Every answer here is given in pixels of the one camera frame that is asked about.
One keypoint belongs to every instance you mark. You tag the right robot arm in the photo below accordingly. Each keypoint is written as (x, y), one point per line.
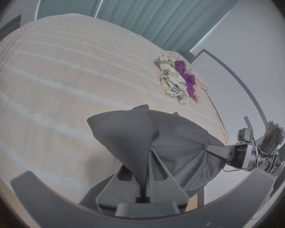
(273, 136)

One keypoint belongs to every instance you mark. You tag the grey bedside table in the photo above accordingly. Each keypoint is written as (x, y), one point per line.
(188, 54)

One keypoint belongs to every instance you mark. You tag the purple satin garment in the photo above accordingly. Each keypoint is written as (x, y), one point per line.
(187, 79)

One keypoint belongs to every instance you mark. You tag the bed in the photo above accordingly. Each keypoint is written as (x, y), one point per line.
(73, 79)

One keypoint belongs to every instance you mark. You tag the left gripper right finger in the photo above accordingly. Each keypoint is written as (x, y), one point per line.
(163, 189)

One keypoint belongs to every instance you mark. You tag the black T-shirt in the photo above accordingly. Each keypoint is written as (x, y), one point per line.
(175, 139)

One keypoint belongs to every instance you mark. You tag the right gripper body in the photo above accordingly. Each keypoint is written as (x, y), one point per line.
(242, 155)

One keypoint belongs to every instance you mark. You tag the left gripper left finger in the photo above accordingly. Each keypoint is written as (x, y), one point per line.
(118, 191)

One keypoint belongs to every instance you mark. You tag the white printed garment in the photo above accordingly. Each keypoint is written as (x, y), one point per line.
(171, 79)

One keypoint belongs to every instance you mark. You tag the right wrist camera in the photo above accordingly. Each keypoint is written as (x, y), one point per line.
(245, 135)

